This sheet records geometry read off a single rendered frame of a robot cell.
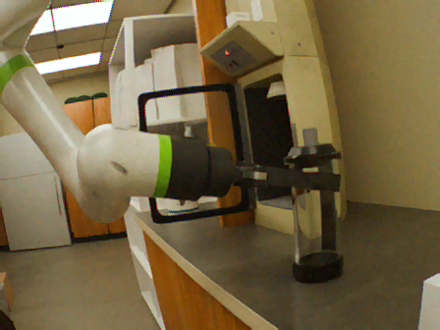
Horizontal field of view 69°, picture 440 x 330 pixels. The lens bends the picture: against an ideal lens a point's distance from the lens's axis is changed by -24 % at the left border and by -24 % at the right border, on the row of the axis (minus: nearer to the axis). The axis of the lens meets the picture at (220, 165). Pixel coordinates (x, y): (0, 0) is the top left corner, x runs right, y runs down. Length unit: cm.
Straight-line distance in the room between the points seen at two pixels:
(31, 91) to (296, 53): 66
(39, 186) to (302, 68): 509
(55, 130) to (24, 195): 515
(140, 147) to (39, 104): 27
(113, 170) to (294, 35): 66
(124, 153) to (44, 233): 536
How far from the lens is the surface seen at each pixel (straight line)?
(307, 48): 105
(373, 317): 55
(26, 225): 590
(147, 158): 55
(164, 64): 224
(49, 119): 72
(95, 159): 54
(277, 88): 110
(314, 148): 66
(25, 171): 581
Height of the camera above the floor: 121
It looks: 3 degrees down
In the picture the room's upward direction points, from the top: 7 degrees counter-clockwise
